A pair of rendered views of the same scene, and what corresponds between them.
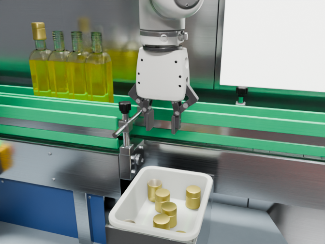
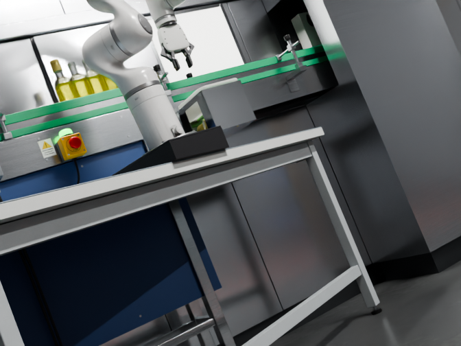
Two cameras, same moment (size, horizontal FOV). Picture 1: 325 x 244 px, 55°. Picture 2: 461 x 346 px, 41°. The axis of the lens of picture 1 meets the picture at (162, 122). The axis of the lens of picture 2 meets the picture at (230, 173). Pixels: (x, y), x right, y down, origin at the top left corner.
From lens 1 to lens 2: 2.10 m
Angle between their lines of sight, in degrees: 53
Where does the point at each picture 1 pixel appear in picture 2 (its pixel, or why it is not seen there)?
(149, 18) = (164, 9)
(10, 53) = not seen: outside the picture
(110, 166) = not seen: hidden behind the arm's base
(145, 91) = (171, 46)
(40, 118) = (103, 97)
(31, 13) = (10, 80)
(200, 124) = (186, 86)
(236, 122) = (203, 78)
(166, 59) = (175, 27)
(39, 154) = (113, 120)
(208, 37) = (151, 60)
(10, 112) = (79, 101)
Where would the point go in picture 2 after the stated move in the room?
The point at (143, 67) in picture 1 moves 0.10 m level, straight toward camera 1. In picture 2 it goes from (166, 35) to (184, 21)
